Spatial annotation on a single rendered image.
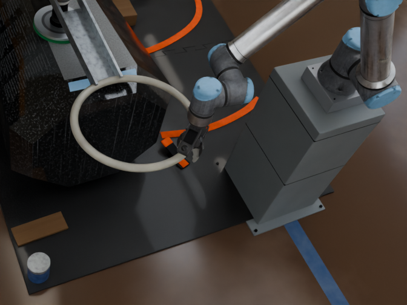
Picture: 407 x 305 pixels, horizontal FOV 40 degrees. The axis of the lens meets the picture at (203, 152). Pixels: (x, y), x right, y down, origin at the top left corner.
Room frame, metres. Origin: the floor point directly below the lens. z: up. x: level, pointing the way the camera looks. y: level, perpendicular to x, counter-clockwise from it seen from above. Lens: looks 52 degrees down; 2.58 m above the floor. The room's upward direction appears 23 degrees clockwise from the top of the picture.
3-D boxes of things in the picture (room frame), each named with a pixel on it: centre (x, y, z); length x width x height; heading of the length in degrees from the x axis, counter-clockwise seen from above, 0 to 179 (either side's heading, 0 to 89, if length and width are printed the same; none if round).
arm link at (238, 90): (1.42, -0.01, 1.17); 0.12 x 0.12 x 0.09; 40
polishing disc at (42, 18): (1.73, 0.80, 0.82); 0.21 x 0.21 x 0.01
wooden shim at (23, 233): (1.18, 0.58, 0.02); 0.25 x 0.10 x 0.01; 139
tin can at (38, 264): (0.97, 0.48, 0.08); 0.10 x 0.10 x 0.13
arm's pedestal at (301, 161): (1.98, -0.42, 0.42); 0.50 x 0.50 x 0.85; 46
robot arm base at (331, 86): (1.98, -0.42, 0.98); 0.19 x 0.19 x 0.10
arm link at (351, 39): (1.97, -0.43, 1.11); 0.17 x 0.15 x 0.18; 40
